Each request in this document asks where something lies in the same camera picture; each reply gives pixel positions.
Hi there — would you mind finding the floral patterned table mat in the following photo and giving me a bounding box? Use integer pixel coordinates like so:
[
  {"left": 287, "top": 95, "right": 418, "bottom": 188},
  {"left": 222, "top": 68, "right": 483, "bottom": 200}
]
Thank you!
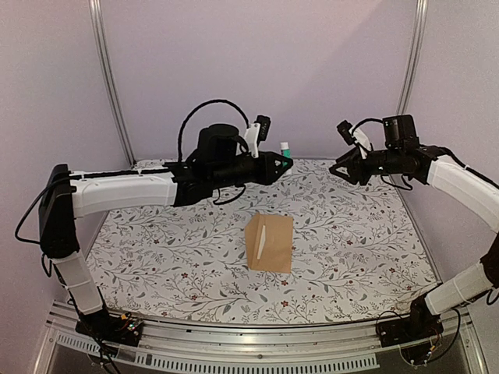
[{"left": 87, "top": 160, "right": 440, "bottom": 324}]

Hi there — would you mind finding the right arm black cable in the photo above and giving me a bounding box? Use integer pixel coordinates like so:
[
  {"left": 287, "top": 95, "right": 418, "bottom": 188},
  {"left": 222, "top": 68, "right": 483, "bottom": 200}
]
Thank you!
[{"left": 350, "top": 117, "right": 385, "bottom": 133}]

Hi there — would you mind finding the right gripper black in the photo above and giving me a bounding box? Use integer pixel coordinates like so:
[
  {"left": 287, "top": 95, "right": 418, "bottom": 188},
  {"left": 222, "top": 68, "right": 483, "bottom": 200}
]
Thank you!
[{"left": 329, "top": 146, "right": 403, "bottom": 186}]

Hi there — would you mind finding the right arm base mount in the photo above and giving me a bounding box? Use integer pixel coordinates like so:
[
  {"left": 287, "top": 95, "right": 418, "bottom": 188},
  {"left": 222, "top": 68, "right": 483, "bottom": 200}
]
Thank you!
[{"left": 375, "top": 316, "right": 444, "bottom": 348}]

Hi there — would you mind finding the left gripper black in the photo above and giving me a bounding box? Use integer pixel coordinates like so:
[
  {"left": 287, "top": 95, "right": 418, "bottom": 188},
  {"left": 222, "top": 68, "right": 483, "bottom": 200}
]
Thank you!
[{"left": 211, "top": 150, "right": 292, "bottom": 190}]

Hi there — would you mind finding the aluminium frame post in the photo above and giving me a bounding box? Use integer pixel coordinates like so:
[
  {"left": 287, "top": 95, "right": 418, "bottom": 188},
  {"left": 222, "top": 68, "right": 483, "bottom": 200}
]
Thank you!
[
  {"left": 396, "top": 0, "right": 429, "bottom": 115},
  {"left": 88, "top": 0, "right": 136, "bottom": 166}
]

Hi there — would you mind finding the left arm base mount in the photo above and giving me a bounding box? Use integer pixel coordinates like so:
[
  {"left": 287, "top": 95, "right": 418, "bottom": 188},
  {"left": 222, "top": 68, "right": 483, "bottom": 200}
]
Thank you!
[{"left": 76, "top": 311, "right": 143, "bottom": 347}]

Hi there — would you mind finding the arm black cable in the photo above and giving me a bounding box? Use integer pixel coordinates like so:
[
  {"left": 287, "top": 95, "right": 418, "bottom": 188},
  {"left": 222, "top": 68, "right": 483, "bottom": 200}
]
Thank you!
[
  {"left": 177, "top": 100, "right": 250, "bottom": 161},
  {"left": 350, "top": 117, "right": 385, "bottom": 133}
]

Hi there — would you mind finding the left aluminium frame post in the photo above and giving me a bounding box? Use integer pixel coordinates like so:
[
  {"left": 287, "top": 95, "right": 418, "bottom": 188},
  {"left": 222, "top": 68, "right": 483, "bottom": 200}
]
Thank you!
[{"left": 88, "top": 0, "right": 136, "bottom": 166}]

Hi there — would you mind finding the right aluminium frame post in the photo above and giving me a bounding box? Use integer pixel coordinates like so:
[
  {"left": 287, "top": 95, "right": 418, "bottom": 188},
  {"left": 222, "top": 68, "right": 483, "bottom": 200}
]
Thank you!
[{"left": 396, "top": 0, "right": 429, "bottom": 115}]

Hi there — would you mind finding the cream letter paper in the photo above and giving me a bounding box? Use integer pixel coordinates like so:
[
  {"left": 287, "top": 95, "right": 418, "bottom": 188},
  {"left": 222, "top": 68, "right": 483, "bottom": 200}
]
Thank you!
[{"left": 255, "top": 224, "right": 267, "bottom": 261}]

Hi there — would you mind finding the aluminium front rail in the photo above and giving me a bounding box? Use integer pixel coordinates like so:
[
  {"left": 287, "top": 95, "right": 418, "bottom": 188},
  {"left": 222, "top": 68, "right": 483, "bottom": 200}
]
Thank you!
[{"left": 34, "top": 302, "right": 492, "bottom": 373}]

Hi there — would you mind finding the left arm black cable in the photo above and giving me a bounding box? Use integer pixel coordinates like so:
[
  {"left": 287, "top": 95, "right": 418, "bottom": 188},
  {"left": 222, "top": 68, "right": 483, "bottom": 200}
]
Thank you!
[{"left": 177, "top": 100, "right": 250, "bottom": 161}]

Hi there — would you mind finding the green white glue stick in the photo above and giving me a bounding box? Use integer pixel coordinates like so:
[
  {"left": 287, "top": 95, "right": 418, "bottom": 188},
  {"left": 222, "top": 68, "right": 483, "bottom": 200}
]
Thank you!
[{"left": 280, "top": 142, "right": 292, "bottom": 173}]

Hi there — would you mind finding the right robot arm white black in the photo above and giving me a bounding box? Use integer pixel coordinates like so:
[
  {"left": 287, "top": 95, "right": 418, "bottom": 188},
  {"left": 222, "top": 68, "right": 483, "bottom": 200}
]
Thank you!
[{"left": 329, "top": 115, "right": 498, "bottom": 340}]

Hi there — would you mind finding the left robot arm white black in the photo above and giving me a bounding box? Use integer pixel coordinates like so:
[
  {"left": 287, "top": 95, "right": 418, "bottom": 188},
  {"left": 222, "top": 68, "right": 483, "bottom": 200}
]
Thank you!
[{"left": 38, "top": 123, "right": 293, "bottom": 338}]

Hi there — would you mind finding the brown kraft envelope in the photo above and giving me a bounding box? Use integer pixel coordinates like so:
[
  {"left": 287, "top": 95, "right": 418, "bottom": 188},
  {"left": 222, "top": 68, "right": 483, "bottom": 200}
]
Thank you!
[{"left": 244, "top": 213, "right": 293, "bottom": 273}]

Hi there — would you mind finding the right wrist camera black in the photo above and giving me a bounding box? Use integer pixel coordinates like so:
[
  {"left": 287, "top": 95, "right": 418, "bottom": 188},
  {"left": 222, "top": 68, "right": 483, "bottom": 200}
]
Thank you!
[{"left": 337, "top": 120, "right": 355, "bottom": 146}]

